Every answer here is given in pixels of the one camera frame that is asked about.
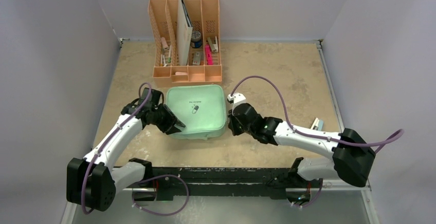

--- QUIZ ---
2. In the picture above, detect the mint green case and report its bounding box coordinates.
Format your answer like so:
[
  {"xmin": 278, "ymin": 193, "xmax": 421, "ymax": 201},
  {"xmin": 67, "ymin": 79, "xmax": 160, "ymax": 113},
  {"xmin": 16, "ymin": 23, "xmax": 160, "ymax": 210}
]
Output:
[{"xmin": 166, "ymin": 84, "xmax": 227, "ymax": 140}]

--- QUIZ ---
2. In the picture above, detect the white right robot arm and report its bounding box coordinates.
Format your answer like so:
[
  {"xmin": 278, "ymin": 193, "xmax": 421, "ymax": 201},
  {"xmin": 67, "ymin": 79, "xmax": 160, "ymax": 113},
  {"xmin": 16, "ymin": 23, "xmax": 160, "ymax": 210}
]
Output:
[{"xmin": 228, "ymin": 103, "xmax": 375, "ymax": 187}]

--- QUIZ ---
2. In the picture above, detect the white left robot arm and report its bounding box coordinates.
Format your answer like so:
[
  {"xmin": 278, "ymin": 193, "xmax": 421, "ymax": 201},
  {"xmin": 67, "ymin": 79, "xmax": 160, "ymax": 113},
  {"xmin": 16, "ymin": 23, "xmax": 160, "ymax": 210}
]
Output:
[{"xmin": 66, "ymin": 83, "xmax": 185, "ymax": 215}]

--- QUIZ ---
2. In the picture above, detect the peach desk organizer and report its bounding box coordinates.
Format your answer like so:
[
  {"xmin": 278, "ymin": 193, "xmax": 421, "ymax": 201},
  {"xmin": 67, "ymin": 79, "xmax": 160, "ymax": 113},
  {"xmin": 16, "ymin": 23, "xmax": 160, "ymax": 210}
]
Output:
[{"xmin": 148, "ymin": 0, "xmax": 223, "ymax": 87}]

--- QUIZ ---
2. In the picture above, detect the pink tube in organizer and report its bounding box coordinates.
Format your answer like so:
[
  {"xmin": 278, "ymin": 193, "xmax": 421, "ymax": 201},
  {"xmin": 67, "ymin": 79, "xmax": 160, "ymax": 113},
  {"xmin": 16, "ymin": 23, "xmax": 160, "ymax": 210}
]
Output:
[{"xmin": 161, "ymin": 37, "xmax": 169, "ymax": 50}]

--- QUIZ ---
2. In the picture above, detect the pink item in organizer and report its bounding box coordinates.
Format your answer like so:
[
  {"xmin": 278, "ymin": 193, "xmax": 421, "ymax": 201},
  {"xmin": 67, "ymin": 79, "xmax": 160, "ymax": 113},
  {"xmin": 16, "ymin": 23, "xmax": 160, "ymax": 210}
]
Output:
[{"xmin": 204, "ymin": 44, "xmax": 213, "ymax": 65}]

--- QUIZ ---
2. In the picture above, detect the small grey box organizer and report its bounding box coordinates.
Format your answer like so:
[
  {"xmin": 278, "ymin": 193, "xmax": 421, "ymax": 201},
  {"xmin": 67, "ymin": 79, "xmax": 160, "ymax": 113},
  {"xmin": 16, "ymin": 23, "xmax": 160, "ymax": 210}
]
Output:
[{"xmin": 192, "ymin": 51, "xmax": 203, "ymax": 65}]

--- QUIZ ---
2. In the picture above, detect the grey stapler in organizer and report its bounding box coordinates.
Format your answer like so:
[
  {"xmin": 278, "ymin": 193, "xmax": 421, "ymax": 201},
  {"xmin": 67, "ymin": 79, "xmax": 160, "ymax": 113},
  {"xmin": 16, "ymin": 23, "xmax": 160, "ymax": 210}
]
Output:
[{"xmin": 207, "ymin": 37, "xmax": 219, "ymax": 53}]

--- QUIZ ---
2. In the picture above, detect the dark round jar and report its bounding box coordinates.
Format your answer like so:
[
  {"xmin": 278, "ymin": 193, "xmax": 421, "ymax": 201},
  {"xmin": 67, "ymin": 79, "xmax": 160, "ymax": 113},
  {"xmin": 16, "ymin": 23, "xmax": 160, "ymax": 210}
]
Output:
[{"xmin": 190, "ymin": 30, "xmax": 203, "ymax": 49}]

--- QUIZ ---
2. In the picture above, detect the white board in organizer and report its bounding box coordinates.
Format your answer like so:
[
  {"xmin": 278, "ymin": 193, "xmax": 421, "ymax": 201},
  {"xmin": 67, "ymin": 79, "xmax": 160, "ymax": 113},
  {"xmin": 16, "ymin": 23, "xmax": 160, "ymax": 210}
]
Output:
[{"xmin": 176, "ymin": 0, "xmax": 193, "ymax": 66}]

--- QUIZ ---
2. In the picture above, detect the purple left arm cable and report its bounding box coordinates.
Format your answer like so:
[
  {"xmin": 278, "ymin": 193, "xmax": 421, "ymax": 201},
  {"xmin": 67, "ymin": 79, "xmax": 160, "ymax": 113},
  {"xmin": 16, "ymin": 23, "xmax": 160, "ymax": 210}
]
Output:
[{"xmin": 81, "ymin": 82, "xmax": 153, "ymax": 215}]

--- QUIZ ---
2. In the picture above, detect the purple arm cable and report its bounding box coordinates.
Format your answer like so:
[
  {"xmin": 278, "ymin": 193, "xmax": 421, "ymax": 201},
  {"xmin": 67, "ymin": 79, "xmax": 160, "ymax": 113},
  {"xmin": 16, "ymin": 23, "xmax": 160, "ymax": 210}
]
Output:
[
  {"xmin": 230, "ymin": 76, "xmax": 405, "ymax": 153},
  {"xmin": 81, "ymin": 82, "xmax": 153, "ymax": 215}
]

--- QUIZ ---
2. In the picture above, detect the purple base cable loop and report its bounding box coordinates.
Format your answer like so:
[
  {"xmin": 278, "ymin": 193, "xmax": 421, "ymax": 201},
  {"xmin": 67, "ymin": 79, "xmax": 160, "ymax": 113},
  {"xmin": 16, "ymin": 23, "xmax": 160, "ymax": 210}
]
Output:
[{"xmin": 131, "ymin": 173, "xmax": 189, "ymax": 216}]

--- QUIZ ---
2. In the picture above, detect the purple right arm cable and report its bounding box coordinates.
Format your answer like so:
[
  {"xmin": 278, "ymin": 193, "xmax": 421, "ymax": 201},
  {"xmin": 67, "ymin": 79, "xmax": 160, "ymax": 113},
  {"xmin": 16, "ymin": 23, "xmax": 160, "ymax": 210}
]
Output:
[{"xmin": 230, "ymin": 76, "xmax": 405, "ymax": 153}]

